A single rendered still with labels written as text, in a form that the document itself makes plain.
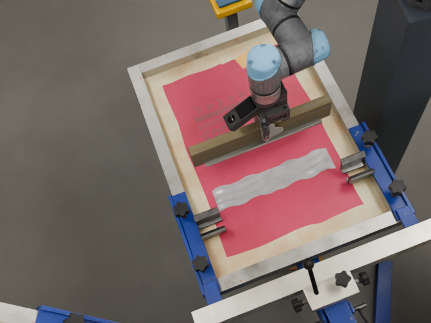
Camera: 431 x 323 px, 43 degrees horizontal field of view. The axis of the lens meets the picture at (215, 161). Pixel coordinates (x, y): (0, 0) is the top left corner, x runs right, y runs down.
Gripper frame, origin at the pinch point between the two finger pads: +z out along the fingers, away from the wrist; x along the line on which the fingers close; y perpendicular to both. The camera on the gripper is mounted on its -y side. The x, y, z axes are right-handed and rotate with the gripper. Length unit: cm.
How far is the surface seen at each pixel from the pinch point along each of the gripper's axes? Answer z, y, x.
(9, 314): -24, -67, -30
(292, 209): 13.7, 1.1, -19.5
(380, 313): 104, 30, -46
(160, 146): 10.1, -27.8, 12.8
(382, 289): 104, 35, -38
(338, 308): 5, 0, -50
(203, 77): 13.6, -7.2, 32.8
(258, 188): 13.3, -5.4, -9.8
